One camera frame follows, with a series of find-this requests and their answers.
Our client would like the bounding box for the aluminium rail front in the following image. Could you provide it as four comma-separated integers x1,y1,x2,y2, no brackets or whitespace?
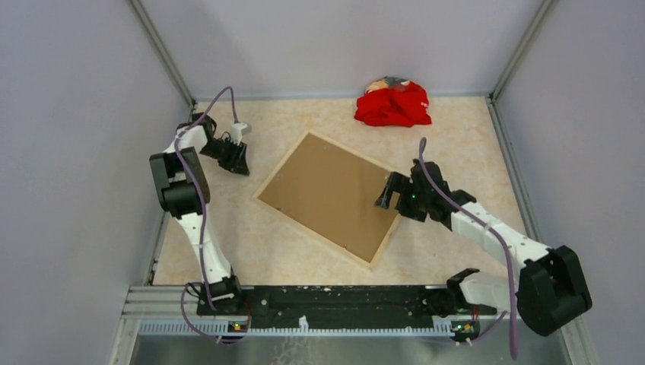
111,282,598,364

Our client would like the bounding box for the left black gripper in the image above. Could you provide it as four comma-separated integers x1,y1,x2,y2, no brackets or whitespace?
200,136,249,176

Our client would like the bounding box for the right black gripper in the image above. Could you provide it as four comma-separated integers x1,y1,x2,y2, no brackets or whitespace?
375,171,431,223

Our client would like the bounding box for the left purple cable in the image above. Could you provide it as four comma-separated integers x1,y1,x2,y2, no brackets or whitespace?
173,86,250,344

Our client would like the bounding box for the wooden picture frame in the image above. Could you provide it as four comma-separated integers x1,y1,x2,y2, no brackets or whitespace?
253,129,404,268

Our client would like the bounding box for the purple cable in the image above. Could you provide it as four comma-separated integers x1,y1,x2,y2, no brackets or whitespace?
173,86,250,344
418,137,520,361

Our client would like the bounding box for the red cloth bundle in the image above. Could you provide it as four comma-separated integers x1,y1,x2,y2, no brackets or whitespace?
354,76,432,128

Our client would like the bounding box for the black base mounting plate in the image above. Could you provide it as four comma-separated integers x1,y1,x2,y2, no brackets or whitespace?
216,285,496,329

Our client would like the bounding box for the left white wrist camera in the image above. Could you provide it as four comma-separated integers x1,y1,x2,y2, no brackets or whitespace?
228,122,252,144

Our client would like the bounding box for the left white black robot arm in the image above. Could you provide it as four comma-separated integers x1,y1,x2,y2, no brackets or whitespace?
149,113,252,316

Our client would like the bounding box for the brown cardboard backing board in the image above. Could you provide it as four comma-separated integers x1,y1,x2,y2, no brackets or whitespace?
258,132,399,263

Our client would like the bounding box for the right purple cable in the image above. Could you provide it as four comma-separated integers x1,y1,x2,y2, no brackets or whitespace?
418,137,520,361

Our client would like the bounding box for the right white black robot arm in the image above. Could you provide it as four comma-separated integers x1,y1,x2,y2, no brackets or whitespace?
374,159,593,336

